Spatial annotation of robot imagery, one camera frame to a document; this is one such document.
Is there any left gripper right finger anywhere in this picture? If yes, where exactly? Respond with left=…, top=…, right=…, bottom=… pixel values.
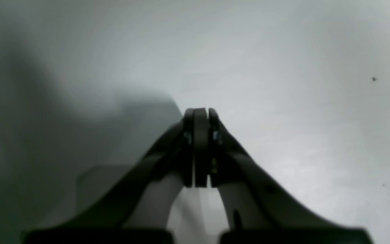
left=194, top=108, right=367, bottom=234

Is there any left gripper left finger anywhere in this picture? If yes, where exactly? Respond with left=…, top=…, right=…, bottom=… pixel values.
left=30, top=109, right=195, bottom=234

